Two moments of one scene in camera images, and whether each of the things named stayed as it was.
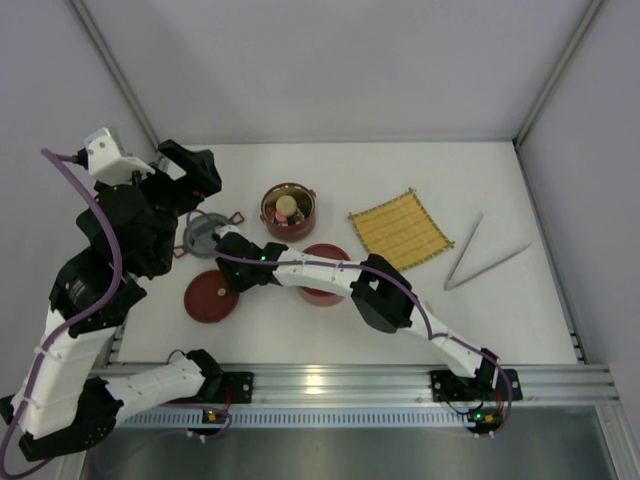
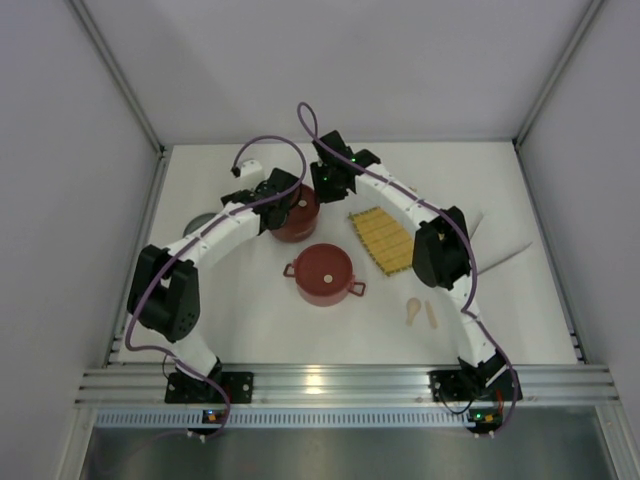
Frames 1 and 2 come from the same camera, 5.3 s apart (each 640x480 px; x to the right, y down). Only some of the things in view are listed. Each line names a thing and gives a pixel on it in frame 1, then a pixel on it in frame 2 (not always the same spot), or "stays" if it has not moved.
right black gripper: (201, 234) to (329, 185)
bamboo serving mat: (403, 230) stays
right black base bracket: (446, 386) stays
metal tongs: (448, 286) stays
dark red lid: (209, 298) to (304, 209)
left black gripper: (187, 163) to (279, 211)
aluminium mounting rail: (389, 395) stays
